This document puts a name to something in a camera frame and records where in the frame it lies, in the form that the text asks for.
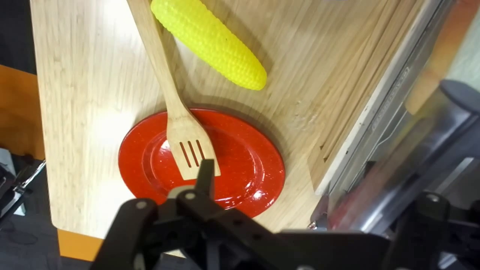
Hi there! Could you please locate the glass toaster oven door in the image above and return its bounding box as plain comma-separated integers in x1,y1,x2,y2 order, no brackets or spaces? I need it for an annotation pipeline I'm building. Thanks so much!
309,78,480,237

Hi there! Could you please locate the yellow toy corn cob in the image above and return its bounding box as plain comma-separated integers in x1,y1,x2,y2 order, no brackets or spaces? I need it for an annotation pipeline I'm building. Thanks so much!
148,0,270,93

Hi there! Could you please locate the red plate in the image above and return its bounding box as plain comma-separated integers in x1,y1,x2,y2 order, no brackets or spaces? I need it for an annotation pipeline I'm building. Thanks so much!
117,107,286,221

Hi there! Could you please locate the wooden slotted spatula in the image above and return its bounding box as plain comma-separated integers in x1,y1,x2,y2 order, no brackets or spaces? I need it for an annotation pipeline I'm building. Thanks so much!
124,0,223,182

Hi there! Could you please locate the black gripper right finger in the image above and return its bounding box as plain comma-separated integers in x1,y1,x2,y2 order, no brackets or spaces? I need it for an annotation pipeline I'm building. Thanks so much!
381,191,480,270

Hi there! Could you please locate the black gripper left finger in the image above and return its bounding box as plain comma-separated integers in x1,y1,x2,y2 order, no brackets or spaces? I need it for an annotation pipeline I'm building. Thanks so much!
90,158,282,270

